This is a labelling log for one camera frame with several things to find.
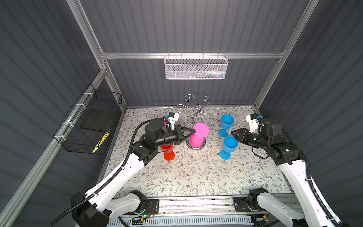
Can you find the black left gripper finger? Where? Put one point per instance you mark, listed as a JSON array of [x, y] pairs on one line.
[[187, 135], [185, 129]]

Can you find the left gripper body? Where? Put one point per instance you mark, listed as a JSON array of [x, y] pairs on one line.
[[179, 137]]

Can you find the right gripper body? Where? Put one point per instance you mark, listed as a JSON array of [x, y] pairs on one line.
[[254, 139]]

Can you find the red wine glass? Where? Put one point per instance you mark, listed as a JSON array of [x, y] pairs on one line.
[[168, 152]]

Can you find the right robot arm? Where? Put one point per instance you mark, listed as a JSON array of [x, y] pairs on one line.
[[269, 135]]

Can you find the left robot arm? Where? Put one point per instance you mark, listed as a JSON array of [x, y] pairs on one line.
[[139, 154]]

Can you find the chrome wine glass rack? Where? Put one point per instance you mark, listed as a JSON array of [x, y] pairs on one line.
[[198, 112]]

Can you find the yellow black item in basket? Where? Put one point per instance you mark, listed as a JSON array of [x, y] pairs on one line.
[[104, 137]]

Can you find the black pad in basket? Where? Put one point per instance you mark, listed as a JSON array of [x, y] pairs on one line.
[[97, 120]]

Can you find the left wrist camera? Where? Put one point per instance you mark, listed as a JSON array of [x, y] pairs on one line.
[[172, 118]]

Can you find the white wire mesh basket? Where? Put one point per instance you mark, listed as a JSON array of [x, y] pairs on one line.
[[195, 67]]

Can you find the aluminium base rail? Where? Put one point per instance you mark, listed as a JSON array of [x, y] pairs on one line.
[[195, 210]]

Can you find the black wire basket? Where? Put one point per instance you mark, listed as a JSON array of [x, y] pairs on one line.
[[73, 138]]

